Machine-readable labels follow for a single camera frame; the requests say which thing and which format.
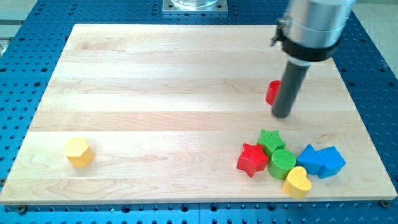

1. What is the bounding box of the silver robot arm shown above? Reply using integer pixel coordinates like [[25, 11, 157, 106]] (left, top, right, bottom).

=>
[[271, 0, 355, 118]]

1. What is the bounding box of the blue cube block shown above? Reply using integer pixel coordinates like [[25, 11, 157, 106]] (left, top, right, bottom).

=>
[[317, 146, 346, 179]]

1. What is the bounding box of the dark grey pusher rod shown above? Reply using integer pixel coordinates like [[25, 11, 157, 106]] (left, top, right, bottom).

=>
[[272, 60, 310, 118]]

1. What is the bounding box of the light wooden board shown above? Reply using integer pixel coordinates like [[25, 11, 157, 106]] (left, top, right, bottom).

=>
[[1, 24, 397, 205]]

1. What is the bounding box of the yellow heart block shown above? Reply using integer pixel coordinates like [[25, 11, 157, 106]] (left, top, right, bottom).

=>
[[282, 166, 312, 200]]

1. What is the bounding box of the red star block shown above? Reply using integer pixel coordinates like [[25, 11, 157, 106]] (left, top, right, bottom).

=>
[[236, 143, 269, 178]]

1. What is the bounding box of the red cylinder block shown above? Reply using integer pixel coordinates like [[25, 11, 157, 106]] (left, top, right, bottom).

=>
[[266, 80, 280, 105]]

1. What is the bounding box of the green cylinder block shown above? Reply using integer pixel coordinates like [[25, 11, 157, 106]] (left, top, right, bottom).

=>
[[267, 149, 296, 180]]

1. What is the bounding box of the green star block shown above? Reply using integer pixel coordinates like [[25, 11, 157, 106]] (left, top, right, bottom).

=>
[[257, 129, 285, 157]]

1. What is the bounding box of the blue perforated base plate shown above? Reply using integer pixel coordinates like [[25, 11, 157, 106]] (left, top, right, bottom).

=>
[[1, 1, 397, 223]]

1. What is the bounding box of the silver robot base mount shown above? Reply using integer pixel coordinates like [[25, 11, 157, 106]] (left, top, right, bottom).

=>
[[161, 0, 228, 15]]

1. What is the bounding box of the blue triangle block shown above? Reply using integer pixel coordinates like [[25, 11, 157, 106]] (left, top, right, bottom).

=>
[[296, 144, 323, 175]]

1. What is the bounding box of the yellow hexagon block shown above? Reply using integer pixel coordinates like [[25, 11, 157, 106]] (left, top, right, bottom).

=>
[[63, 138, 95, 168]]

